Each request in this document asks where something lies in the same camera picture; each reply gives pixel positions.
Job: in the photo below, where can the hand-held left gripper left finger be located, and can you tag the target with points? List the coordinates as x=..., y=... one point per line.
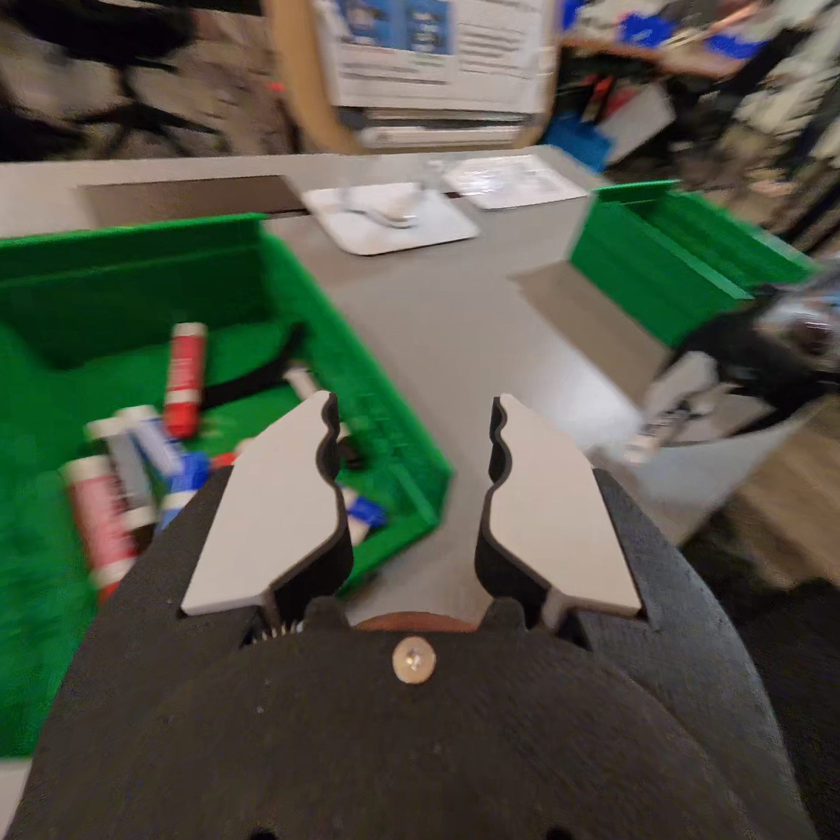
x=262, y=518

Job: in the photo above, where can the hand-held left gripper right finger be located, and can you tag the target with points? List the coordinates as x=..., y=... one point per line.
x=558, y=525

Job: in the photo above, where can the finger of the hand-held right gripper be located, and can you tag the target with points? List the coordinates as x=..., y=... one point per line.
x=689, y=380

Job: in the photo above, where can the green plastic bin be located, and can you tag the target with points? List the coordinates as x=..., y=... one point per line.
x=643, y=262
x=65, y=295

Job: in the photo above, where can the laminated paper sheet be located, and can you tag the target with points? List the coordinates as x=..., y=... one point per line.
x=518, y=180

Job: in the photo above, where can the white document stand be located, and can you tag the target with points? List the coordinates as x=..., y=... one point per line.
x=394, y=236

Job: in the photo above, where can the printed instruction sheet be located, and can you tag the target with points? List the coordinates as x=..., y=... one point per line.
x=492, y=59

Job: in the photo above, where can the black office chair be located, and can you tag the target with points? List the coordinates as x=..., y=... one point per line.
x=131, y=39

